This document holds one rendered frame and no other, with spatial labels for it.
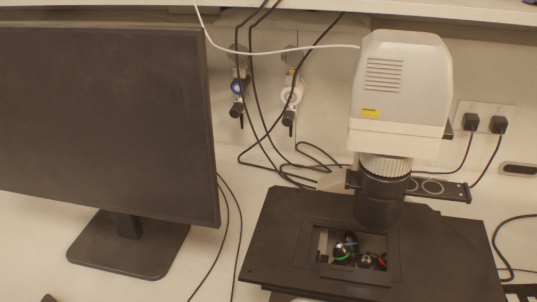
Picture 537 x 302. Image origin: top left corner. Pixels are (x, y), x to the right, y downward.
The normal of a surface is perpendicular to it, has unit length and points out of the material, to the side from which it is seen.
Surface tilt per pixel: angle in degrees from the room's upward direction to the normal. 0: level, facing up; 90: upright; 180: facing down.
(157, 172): 86
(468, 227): 0
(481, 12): 90
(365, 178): 90
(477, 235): 0
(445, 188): 0
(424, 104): 90
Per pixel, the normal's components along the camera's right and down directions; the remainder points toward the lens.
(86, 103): -0.22, 0.50
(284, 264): -0.02, -0.82
